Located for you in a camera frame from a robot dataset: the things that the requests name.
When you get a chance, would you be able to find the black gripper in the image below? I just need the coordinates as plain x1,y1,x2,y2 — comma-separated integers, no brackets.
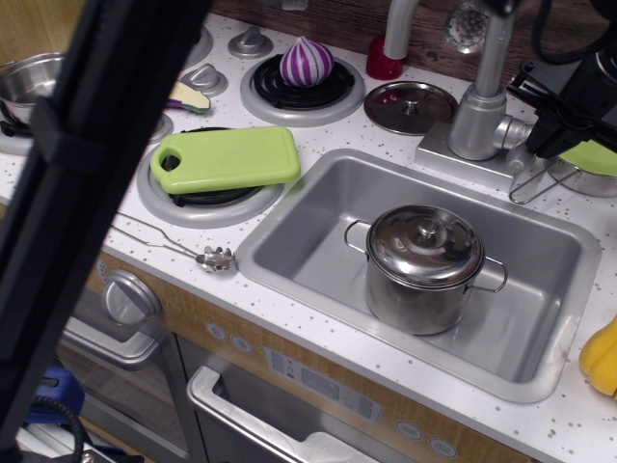
508,42,616,158

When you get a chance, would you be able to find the silver faucet lever handle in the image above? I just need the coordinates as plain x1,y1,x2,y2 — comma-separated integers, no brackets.
506,142,535,176

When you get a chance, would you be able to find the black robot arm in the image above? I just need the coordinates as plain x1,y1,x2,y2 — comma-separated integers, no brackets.
1,1,616,462

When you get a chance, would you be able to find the green plastic plate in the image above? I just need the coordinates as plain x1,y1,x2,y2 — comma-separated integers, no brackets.
559,140,617,177

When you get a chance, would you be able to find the silver toy faucet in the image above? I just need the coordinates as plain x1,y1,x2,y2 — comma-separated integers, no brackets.
415,1,532,191

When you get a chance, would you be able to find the clear crystal knob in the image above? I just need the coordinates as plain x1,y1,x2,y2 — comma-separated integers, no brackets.
444,3,489,55

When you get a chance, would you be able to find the loose steel pot lid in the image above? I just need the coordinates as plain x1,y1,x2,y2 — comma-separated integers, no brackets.
363,81,458,136

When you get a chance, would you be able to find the steel pot lid on pot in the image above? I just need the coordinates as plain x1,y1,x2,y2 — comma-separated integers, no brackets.
366,204,485,289

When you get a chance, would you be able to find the red toy cup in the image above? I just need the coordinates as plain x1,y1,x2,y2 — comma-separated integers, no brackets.
365,34,404,81

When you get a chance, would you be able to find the grey toy sink basin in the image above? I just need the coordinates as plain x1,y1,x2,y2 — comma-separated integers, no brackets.
237,150,602,403

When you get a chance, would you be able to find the yellow toy pepper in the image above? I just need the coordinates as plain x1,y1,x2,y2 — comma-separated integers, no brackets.
578,318,616,396

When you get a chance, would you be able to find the purple striped toy onion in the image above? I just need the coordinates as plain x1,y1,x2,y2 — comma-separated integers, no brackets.
279,36,335,88

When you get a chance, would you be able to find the back right stove burner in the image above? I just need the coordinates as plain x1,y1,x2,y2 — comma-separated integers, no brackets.
240,55,365,128

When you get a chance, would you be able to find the stove burner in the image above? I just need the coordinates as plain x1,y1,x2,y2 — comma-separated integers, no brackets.
240,55,365,128
1,102,34,156
136,127,286,229
184,25,212,68

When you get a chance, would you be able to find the grey stove knob top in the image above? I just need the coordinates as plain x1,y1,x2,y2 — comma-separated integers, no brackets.
228,26,274,59

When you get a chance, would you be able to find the grey stove knob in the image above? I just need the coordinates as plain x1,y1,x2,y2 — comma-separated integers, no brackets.
228,26,274,59
148,113,174,145
180,64,228,97

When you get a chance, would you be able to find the green plastic cutting board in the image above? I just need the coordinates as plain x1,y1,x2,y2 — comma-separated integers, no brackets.
150,126,301,195

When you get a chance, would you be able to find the front stove burner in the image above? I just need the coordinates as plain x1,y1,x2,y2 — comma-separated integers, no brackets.
136,127,286,229

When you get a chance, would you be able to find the grey stove knob middle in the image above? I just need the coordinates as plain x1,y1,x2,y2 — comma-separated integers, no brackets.
180,64,228,97

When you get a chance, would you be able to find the back left stove burner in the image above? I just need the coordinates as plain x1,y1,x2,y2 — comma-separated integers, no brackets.
184,25,212,68

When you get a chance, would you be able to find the toy eggplant slice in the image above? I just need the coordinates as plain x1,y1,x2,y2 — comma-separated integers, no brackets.
167,81,210,115

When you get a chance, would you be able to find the grey stove knob lower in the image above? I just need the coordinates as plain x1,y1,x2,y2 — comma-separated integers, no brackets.
148,113,174,145

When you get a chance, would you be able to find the grey oven dial knob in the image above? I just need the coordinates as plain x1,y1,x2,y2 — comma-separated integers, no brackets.
101,269,161,326

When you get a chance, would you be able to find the steel bowl on left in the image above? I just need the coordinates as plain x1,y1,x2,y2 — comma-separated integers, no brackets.
1,52,66,124

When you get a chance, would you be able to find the far left stove burner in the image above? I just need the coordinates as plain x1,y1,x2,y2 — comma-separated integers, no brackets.
1,102,34,156

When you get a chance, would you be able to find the steel saucepan with wire handle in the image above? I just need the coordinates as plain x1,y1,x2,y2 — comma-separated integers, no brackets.
509,158,616,204

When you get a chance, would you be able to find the black cable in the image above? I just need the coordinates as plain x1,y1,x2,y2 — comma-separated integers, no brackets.
530,0,617,64

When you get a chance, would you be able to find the steel pot with handles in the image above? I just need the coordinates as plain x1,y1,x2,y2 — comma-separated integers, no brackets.
357,240,508,335

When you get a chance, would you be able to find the metal wire pasta spoon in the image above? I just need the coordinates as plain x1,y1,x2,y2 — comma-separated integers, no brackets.
110,212,237,273

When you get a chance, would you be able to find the silver dishwasher door handle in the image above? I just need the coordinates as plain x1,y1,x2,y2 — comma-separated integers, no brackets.
187,367,374,462

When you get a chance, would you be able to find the silver oven door handle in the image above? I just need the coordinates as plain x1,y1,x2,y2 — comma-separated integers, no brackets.
63,316,160,371

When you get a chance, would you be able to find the blue clamp with black cable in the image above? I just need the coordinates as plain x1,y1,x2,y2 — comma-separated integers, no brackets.
25,367,86,462

